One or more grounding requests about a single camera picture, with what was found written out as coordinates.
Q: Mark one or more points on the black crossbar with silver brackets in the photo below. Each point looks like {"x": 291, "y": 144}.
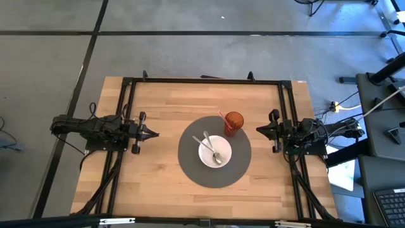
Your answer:
{"x": 202, "y": 221}

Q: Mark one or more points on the black aluminium table frame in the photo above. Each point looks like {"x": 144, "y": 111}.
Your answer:
{"x": 205, "y": 80}

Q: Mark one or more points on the red drinking straw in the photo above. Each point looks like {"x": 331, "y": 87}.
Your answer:
{"x": 223, "y": 117}

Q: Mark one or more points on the black monitor pole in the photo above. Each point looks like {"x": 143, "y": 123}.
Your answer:
{"x": 387, "y": 68}

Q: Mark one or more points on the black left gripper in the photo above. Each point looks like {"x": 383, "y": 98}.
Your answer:
{"x": 138, "y": 133}

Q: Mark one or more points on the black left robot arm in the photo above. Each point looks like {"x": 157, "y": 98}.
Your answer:
{"x": 95, "y": 130}

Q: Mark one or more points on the white bowl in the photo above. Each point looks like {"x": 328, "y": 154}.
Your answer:
{"x": 207, "y": 158}

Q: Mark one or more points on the black frame clamp knob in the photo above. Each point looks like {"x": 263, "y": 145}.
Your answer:
{"x": 251, "y": 76}
{"x": 145, "y": 75}

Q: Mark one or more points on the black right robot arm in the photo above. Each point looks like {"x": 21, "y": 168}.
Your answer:
{"x": 329, "y": 133}

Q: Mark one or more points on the black keyboard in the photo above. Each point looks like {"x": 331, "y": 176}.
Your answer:
{"x": 391, "y": 206}

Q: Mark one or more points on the grey side desk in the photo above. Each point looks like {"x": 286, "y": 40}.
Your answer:
{"x": 379, "y": 126}

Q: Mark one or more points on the silver metal spoon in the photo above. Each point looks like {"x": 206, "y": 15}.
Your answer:
{"x": 209, "y": 141}

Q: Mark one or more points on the red faceted plastic cup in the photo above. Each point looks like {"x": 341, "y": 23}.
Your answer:
{"x": 234, "y": 122}

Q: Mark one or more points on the round grey woven placemat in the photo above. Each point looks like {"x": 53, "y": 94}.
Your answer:
{"x": 193, "y": 171}

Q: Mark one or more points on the silver metal fork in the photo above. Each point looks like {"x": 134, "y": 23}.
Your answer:
{"x": 204, "y": 144}

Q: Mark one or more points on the yellow and white power strip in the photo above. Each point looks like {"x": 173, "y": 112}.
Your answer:
{"x": 335, "y": 107}

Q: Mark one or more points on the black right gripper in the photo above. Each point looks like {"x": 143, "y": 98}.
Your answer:
{"x": 281, "y": 131}

